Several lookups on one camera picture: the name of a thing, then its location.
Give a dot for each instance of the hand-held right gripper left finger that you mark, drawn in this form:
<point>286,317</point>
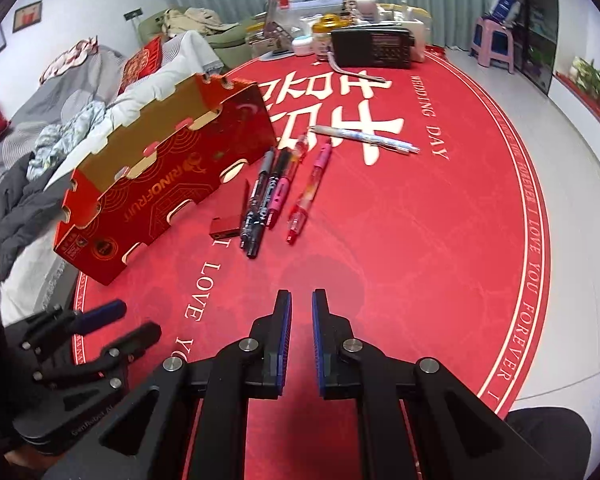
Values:
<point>282,340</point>

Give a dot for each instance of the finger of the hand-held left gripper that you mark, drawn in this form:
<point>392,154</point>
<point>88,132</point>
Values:
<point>135,337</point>
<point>97,314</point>

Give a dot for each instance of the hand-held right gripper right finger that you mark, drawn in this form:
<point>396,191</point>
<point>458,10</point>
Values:
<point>321,340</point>

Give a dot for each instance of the bundle of black markers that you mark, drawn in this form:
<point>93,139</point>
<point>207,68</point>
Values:
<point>267,205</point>

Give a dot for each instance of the grey-capped black marker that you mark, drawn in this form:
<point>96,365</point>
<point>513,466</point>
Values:
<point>255,200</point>

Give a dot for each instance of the pink and red clear pen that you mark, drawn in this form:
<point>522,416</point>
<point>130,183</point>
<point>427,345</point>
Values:
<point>307,195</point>

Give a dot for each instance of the red cardboard box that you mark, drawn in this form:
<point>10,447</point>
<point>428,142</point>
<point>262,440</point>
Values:
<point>170,185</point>

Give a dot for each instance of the white patterned pen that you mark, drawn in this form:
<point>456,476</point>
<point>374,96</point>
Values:
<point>360,139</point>

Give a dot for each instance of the red round printed mat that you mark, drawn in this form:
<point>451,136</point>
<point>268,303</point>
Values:
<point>405,260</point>

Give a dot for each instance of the dark grey blanket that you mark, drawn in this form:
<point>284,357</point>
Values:
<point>20,215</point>

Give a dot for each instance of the small flat red case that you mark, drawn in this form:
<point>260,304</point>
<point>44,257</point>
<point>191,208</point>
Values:
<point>227,220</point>

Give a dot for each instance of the floral cloth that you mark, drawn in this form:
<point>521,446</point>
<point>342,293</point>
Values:
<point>65,135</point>

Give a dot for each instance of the red and gold cushion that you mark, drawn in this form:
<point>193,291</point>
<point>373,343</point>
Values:
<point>141,65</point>

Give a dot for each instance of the silver radio antenna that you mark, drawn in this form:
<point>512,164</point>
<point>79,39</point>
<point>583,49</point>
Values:
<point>355,72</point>

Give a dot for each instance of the small white jar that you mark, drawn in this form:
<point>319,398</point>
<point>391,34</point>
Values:
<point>303,46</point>

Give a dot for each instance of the black radio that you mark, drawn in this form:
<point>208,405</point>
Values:
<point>372,49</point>

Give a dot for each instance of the green armchair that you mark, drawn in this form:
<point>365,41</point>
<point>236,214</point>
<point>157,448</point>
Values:
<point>230,42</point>

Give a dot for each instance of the gold-lidded jar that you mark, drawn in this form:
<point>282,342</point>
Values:
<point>330,32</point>

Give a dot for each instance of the beige clothing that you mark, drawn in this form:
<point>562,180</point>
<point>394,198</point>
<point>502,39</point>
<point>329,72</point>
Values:
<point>192,21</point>

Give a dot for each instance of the metal desk stand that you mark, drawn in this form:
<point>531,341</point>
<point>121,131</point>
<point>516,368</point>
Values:
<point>272,25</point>

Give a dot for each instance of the white plastic container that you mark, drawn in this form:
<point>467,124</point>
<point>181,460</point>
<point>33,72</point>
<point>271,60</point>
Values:
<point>415,32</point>

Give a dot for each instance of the pink plastic stool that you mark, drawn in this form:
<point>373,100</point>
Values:
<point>492,42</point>

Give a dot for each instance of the green potted plants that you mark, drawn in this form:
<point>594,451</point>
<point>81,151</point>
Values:
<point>595,82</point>

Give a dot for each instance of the black shelf cabinet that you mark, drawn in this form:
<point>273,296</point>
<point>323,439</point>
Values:
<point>532,25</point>

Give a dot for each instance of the white and blue bag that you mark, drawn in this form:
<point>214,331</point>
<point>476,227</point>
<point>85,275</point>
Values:
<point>504,4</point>

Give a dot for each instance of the wall socket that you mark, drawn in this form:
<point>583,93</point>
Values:
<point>133,14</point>

